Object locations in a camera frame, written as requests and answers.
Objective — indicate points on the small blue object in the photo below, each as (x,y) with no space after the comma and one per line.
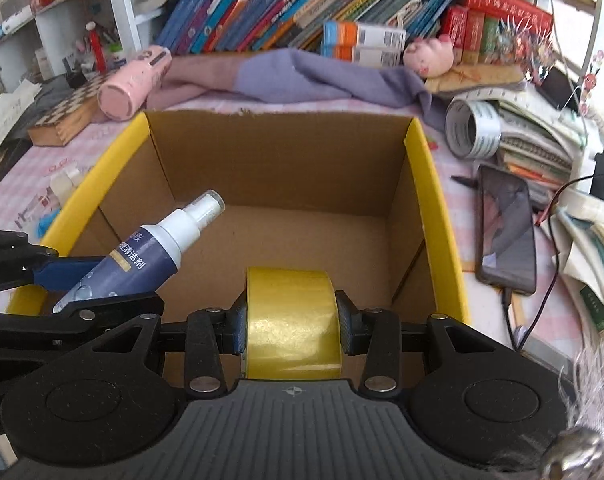
(44,224)

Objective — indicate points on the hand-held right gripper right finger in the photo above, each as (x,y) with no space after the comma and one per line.
(343,327)

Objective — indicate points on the dark cloth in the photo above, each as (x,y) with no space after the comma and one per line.
(47,95)

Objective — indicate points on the pink checked tablecloth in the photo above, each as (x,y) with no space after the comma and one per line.
(32,175)

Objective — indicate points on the wooden chessboard box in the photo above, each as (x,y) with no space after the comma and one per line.
(64,115)

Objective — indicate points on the stack of notebooks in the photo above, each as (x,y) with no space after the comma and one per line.
(537,145)

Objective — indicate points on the white bookshelf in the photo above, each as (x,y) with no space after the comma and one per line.
(127,10)

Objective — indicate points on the thick red book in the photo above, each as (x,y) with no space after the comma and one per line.
(507,7)

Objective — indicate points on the row of colourful books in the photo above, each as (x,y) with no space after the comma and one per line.
(282,5)

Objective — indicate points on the yellow cardboard box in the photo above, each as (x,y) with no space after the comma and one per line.
(282,170)

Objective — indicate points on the large white tape roll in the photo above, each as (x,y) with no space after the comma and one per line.
(469,130)

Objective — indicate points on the silver bell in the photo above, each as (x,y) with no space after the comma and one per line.
(577,455)

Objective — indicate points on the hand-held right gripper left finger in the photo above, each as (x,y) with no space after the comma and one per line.
(239,332)

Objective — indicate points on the purple cloth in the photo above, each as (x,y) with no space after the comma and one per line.
(322,77)

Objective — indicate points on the red bottle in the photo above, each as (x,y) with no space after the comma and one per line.
(97,50)

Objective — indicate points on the black device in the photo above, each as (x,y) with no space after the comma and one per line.
(559,87)

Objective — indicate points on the pink bottle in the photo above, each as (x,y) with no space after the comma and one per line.
(132,85)

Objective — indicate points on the white blue spray bottle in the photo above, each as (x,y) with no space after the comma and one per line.
(152,250)

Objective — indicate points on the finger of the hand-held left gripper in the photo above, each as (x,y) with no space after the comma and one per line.
(107,310)
(49,275)

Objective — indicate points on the orange white small box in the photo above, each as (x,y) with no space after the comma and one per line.
(367,34)
(367,56)

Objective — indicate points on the yellow tape roll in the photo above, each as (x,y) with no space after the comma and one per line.
(292,325)

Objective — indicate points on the pink pig plush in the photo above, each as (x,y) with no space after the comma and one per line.
(428,56)

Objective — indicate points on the colourful spiky ornament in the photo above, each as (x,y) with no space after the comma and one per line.
(524,47)

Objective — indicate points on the white fur trim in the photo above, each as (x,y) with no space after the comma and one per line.
(597,385)

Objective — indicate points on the white folded leaflet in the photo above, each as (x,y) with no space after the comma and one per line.
(2,115)

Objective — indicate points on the pile of open books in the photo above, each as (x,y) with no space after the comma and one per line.
(592,270)

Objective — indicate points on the black smartphone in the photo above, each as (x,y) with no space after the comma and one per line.
(507,230)

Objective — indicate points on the white jar green lid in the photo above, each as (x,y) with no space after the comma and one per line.
(115,52)

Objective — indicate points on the white charger plug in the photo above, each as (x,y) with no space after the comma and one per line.
(64,182)

